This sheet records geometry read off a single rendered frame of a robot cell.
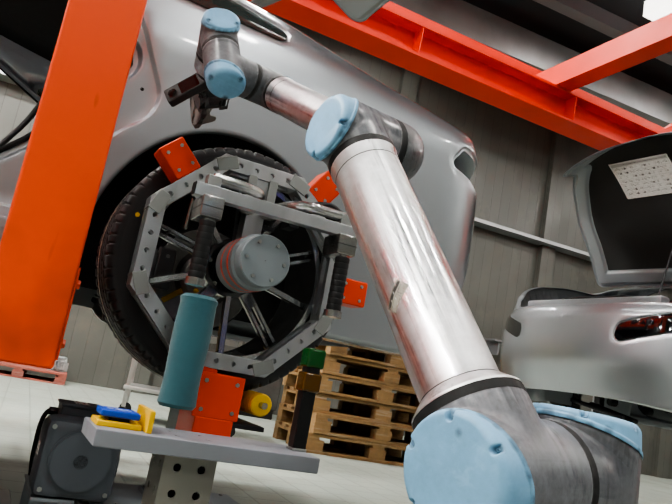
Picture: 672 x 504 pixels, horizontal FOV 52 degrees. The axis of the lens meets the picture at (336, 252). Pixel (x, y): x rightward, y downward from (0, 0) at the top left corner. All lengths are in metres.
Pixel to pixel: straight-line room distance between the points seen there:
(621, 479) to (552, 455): 0.14
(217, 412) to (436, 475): 1.01
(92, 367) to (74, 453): 8.45
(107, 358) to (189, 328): 8.60
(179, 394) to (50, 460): 0.33
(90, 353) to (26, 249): 8.63
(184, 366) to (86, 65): 0.70
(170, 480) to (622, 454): 0.78
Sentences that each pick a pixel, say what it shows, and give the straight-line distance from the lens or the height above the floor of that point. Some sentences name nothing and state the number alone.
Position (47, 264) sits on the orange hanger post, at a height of 0.73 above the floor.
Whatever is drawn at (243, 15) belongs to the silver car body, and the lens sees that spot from 2.47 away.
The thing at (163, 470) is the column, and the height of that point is 0.39.
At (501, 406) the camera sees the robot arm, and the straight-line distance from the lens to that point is 0.84.
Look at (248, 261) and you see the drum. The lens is 1.64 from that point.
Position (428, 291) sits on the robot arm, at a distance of 0.93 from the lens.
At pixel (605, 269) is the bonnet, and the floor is 1.79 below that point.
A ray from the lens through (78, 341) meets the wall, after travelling 10.16.
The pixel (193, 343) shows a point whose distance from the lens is 1.61.
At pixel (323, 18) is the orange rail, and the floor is 2.97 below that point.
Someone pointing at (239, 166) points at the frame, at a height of 1.11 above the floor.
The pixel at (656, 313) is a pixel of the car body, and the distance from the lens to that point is 3.91.
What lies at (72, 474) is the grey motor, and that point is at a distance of 1.75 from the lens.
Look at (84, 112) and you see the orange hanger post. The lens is 1.63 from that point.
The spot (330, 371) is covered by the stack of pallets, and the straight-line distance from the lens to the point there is 6.13.
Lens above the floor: 0.59
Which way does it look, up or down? 11 degrees up
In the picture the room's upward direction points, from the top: 11 degrees clockwise
